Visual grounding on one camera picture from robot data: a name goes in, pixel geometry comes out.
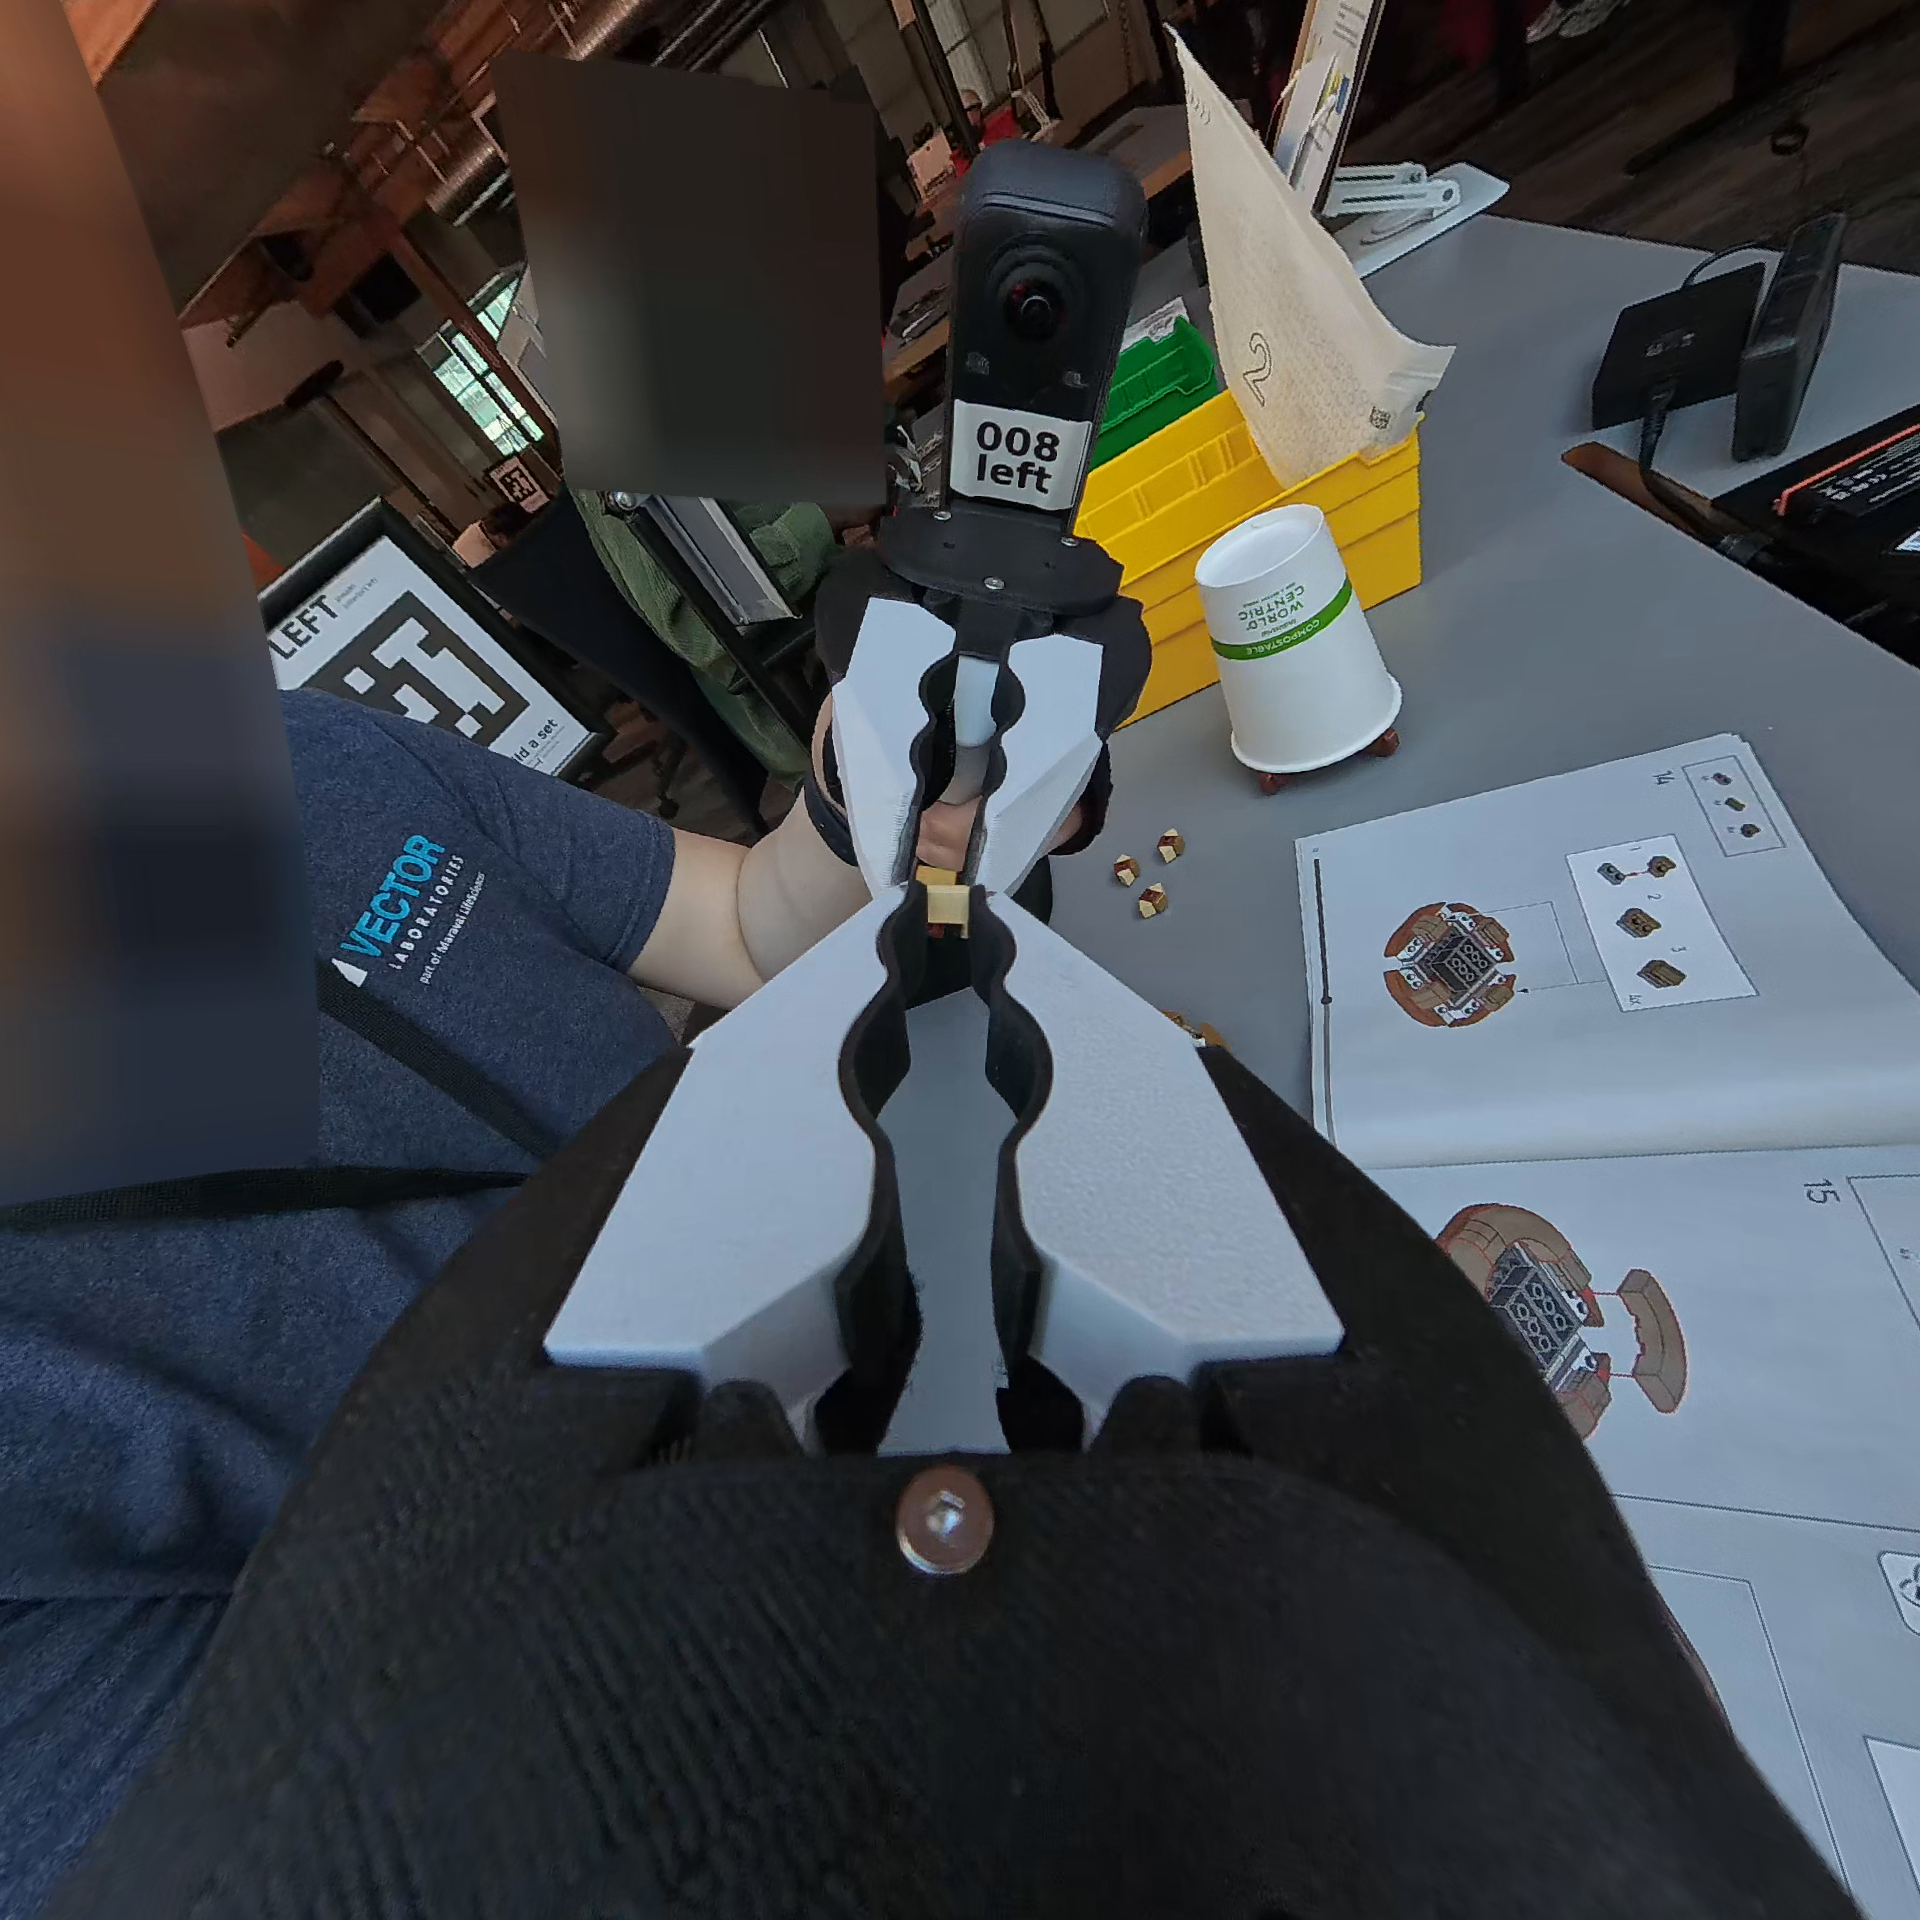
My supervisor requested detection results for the black power adapter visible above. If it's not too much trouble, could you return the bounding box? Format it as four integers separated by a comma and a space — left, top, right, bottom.
1591, 259, 1777, 434

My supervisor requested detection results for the person's left hand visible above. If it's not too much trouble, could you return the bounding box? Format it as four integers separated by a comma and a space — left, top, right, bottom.
774, 790, 988, 972

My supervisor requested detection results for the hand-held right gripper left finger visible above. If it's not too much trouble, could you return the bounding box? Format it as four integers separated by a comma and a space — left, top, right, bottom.
545, 882, 939, 1454

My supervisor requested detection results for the printed instruction sheet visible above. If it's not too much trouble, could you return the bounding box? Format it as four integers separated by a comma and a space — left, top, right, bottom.
1267, 0, 1385, 213

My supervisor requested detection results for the yellow plastic bin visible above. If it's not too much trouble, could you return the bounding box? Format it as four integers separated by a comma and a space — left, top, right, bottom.
1072, 381, 1424, 732

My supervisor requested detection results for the white paper cup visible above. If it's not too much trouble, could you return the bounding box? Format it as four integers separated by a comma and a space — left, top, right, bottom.
1193, 503, 1407, 776

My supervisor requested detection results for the numbered paper bag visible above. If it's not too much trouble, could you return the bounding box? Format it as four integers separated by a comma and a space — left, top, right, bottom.
1168, 28, 1456, 488

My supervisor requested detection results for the black adapter cable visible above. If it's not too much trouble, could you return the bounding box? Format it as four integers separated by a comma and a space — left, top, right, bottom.
1635, 375, 1759, 557

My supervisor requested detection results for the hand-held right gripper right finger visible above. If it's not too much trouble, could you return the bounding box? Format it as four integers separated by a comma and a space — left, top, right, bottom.
971, 882, 1345, 1454

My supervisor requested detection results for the framed marker sign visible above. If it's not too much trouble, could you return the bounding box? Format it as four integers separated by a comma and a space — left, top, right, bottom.
258, 499, 611, 782

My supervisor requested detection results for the black battery pack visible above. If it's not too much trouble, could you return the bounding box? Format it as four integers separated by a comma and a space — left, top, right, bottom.
1711, 403, 1920, 671

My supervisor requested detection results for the person in blue shirt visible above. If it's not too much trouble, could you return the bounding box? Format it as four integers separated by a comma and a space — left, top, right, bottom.
0, 690, 681, 1920

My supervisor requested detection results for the black power bank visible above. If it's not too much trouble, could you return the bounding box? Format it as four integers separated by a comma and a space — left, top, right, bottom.
1730, 210, 1851, 464

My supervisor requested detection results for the silver framed panel on pole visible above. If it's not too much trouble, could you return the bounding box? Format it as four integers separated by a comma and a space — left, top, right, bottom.
642, 491, 793, 624

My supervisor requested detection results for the white sheet stand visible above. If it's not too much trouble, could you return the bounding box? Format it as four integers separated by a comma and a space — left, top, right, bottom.
1316, 163, 1511, 280

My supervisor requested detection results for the black shoulder strap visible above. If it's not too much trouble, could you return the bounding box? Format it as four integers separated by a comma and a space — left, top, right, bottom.
0, 959, 561, 1229

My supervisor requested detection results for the green plastic bin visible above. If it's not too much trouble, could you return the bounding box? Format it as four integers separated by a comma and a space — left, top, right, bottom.
1084, 311, 1225, 471

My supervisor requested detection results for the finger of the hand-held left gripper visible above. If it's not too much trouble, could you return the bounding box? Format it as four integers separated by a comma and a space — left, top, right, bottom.
968, 626, 1115, 893
830, 596, 962, 888

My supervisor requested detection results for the lego instruction booklet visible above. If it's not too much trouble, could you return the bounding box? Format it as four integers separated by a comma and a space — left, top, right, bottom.
1294, 730, 1920, 1920

